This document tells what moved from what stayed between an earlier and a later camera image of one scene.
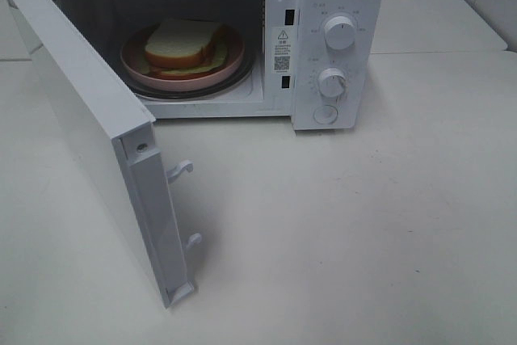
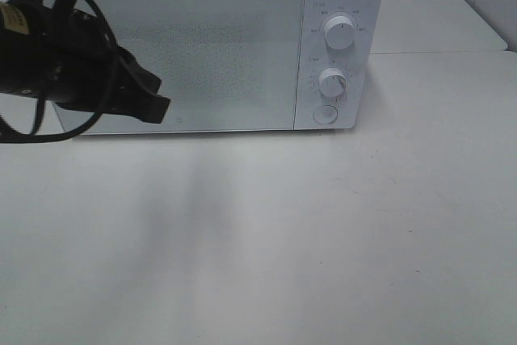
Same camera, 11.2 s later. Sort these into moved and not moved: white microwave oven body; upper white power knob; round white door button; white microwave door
Moved: white microwave door
Not moved: upper white power knob; round white door button; white microwave oven body
